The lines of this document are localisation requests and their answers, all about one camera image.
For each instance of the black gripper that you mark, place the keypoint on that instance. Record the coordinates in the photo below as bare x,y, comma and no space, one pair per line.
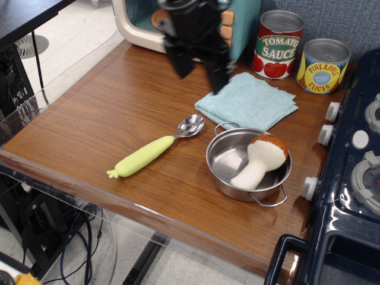
192,31

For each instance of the spoon with green carrot handle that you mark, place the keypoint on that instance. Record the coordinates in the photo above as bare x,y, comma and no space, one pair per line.
139,159

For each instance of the light blue folded cloth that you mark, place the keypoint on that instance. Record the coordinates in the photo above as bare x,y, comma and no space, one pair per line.
249,102

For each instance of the toy microwave oven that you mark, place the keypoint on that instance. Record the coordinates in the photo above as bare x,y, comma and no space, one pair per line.
138,21

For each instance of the tomato sauce can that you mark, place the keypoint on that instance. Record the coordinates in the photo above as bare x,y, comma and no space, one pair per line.
278,38

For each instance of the plush mushroom toy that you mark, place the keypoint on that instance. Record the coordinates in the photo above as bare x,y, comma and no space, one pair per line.
265,153

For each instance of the pineapple slices can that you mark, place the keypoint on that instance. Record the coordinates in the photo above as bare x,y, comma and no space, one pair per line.
323,65

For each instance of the round floor drain grate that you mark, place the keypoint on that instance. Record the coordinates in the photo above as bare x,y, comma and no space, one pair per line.
27,44

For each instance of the black side desk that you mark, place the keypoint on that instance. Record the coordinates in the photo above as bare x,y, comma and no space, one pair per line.
19,18

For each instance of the black table leg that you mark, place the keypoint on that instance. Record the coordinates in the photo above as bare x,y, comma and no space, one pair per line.
142,264

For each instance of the clear acrylic table guard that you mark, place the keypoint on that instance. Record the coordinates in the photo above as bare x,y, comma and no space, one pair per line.
128,99

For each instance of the dark blue toy stove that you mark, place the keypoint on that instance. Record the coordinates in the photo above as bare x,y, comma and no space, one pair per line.
342,243

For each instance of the yellow plush object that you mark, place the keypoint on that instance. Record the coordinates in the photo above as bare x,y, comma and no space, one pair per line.
18,279

